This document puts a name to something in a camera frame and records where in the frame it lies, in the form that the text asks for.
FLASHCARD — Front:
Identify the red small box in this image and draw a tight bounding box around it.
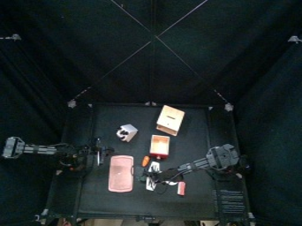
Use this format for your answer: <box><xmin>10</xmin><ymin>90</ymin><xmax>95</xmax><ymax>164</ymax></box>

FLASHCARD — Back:
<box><xmin>149</xmin><ymin>134</ymin><xmax>171</xmax><ymax>160</ymax></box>

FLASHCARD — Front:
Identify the orange toy carrot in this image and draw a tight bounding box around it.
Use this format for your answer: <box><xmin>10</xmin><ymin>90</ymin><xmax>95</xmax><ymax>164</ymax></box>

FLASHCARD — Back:
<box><xmin>141</xmin><ymin>155</ymin><xmax>153</xmax><ymax>168</ymax></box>

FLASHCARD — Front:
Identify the small red white toy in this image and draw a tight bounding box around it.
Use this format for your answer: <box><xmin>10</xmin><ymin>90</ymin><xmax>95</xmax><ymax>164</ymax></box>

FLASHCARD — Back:
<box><xmin>177</xmin><ymin>181</ymin><xmax>187</xmax><ymax>197</ymax></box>

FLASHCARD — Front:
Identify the thin diagonal brace cord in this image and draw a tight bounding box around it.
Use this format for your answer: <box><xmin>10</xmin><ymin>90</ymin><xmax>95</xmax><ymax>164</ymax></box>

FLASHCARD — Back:
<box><xmin>108</xmin><ymin>0</ymin><xmax>231</xmax><ymax>108</ymax></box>
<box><xmin>72</xmin><ymin>0</ymin><xmax>209</xmax><ymax>102</ymax></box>

